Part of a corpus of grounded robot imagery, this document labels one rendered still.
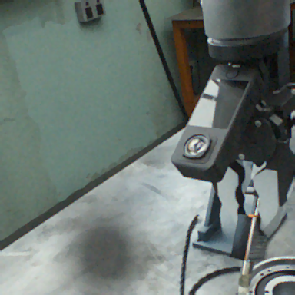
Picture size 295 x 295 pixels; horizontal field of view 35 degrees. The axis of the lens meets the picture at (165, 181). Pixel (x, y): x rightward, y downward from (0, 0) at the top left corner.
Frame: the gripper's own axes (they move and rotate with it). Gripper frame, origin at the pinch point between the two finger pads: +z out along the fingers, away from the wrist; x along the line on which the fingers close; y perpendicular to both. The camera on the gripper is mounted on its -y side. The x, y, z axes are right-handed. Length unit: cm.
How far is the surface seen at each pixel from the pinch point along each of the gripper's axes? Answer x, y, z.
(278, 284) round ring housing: -0.9, 3.6, 10.6
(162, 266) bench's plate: 16.8, 2.9, 13.3
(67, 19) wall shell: 153, 121, 1
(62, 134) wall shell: 154, 100, 51
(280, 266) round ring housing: 0.0, 6.6, 10.3
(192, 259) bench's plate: 13.6, 6.2, 13.3
